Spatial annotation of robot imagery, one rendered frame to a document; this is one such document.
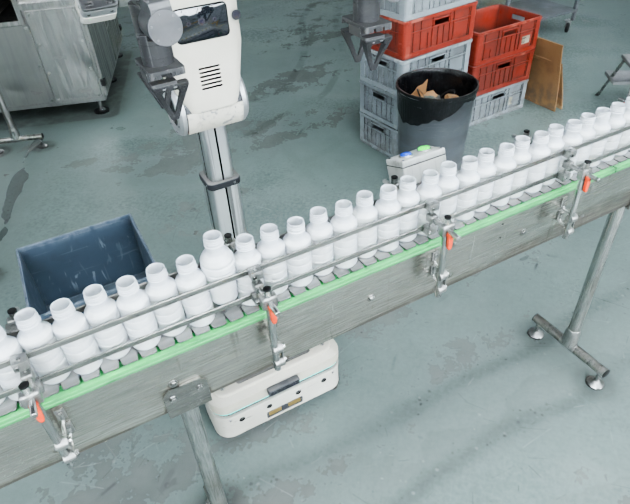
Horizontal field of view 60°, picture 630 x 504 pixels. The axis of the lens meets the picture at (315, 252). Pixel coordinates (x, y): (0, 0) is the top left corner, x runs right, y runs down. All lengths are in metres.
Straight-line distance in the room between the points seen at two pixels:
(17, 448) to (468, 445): 1.52
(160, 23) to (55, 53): 3.78
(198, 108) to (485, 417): 1.53
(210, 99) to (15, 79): 3.37
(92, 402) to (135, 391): 0.08
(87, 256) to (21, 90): 3.28
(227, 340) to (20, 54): 3.84
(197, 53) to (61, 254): 0.68
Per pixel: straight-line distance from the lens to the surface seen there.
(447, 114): 3.07
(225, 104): 1.62
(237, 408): 2.03
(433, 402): 2.28
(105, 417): 1.24
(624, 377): 2.58
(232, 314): 1.20
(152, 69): 1.05
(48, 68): 4.78
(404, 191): 1.28
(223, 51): 1.58
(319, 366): 2.09
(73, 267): 1.74
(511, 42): 4.23
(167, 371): 1.20
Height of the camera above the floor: 1.83
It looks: 39 degrees down
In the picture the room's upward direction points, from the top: 3 degrees counter-clockwise
